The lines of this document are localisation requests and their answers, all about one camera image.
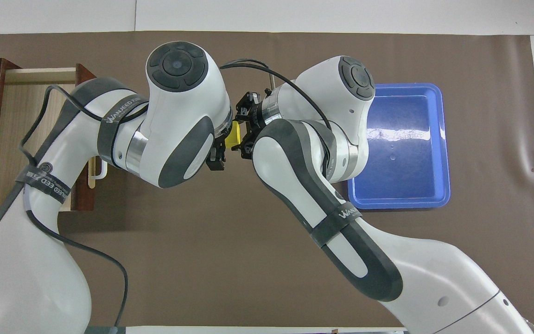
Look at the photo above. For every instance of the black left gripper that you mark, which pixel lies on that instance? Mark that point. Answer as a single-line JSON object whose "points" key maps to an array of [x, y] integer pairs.
{"points": [[220, 144]]}

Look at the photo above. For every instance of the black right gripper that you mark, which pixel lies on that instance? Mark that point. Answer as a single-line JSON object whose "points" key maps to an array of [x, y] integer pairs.
{"points": [[257, 111]]}

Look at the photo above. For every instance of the yellow cube block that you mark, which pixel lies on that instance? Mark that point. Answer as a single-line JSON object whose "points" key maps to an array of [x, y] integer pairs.
{"points": [[233, 135]]}

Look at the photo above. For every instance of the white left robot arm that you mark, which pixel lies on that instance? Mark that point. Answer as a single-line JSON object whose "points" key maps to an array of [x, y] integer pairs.
{"points": [[179, 116]]}

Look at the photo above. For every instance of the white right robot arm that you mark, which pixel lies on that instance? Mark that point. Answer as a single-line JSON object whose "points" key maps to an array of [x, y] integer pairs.
{"points": [[322, 153]]}

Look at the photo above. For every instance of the brown table mat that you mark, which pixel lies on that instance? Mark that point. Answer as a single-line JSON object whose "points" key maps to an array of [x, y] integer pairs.
{"points": [[202, 255]]}

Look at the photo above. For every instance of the blue plastic tray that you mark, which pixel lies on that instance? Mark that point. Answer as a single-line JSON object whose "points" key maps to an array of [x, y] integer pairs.
{"points": [[406, 153]]}

